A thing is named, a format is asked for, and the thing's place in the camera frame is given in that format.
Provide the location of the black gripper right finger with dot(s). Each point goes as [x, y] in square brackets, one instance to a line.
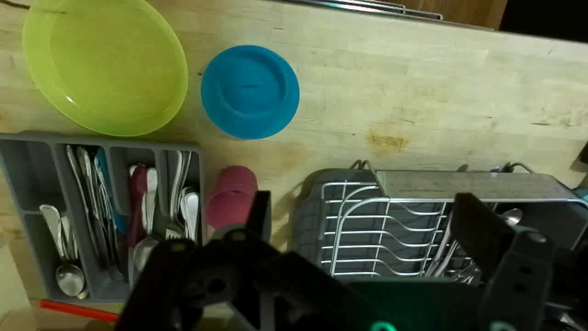
[517, 276]

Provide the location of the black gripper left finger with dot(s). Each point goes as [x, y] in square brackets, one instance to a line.
[202, 281]

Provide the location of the pink plastic spoon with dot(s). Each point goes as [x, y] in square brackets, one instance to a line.
[138, 190]

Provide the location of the large silver spoon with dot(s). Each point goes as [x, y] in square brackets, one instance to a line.
[144, 250]

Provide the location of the pink plastic cup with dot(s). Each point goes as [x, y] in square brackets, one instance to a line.
[232, 195]

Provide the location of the grey steel dish rack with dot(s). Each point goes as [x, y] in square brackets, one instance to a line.
[428, 184]

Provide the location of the orange red strip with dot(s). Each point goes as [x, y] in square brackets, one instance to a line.
[74, 309]

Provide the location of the small silver teaspoon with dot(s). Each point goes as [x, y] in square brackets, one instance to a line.
[52, 217]
[68, 278]

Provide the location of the blue plastic bowl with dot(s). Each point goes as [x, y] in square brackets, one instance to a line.
[250, 92]

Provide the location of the grey cutlery tray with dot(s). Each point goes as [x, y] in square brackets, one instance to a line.
[30, 177]

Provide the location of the lime green plastic plate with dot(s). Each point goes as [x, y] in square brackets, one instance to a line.
[103, 61]

